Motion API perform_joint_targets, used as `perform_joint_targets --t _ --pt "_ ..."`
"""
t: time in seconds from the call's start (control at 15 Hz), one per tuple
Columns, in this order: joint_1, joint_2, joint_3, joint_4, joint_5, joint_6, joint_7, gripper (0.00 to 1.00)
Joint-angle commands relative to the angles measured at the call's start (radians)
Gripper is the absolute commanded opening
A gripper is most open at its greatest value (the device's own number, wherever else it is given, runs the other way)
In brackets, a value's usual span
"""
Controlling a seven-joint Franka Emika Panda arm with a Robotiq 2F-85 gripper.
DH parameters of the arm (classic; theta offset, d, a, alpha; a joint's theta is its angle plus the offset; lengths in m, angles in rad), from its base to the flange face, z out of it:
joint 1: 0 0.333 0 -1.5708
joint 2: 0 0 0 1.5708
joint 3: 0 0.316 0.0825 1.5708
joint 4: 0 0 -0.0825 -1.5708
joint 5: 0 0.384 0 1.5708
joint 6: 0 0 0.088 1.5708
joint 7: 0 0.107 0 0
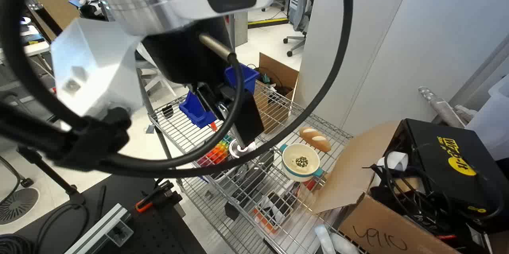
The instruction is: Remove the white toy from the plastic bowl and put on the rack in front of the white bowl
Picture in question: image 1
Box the black box with yellow print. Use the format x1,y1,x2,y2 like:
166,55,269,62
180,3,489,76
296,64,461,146
368,118,509,225

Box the large cardboard box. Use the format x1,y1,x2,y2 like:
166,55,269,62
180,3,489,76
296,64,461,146
309,121,509,254

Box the round silver metal piece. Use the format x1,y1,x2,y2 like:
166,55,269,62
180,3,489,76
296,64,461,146
229,139,256,159

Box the orange and black tool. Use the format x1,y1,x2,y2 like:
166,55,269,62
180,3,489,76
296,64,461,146
135,180,184,213

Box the white bottles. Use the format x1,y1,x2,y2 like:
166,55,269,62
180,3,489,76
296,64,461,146
314,224,360,254

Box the black pen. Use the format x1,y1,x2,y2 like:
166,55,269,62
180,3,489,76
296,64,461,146
97,184,107,219

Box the brown board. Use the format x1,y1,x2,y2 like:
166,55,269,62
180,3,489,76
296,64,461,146
29,0,81,42

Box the open cardboard box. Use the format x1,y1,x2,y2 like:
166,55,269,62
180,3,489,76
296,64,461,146
254,52,299,134

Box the rainbow coloured toy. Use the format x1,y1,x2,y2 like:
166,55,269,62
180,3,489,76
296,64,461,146
197,135,234,168

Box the blue plastic bin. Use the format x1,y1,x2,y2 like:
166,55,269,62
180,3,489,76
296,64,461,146
179,91,218,129
224,63,260,95

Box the white bowl with teal rim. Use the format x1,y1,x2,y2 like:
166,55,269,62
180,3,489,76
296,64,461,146
279,143,325,183

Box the white plastic container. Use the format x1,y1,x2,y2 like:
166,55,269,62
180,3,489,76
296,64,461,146
464,74,509,161

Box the grey cabinet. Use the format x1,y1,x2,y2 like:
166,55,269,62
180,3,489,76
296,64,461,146
234,12,249,47

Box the aluminium profile rail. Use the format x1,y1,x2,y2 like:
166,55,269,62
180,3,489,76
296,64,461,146
63,203,134,254

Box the white and orange packets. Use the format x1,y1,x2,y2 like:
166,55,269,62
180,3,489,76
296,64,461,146
253,190,303,235

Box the grey office chair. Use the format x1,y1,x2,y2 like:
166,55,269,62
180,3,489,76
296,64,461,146
283,0,315,57

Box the silver foil tube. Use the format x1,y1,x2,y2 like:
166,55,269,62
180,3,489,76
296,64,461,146
418,86,466,128

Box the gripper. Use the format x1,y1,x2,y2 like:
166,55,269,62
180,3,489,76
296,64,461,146
142,17,265,148

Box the white paper roll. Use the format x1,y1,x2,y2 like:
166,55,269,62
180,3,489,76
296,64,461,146
375,151,409,173

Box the coil of black cable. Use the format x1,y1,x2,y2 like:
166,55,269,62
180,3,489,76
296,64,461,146
0,233,37,254

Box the silver wire rack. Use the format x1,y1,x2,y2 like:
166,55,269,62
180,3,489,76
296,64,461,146
137,69,360,254

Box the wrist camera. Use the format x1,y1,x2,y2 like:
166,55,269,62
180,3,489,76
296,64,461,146
51,17,144,172

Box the round floor grille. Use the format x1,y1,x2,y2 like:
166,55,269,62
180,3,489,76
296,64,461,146
0,187,40,225

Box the toy bread loaf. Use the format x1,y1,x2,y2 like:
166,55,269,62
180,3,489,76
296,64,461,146
299,127,332,153

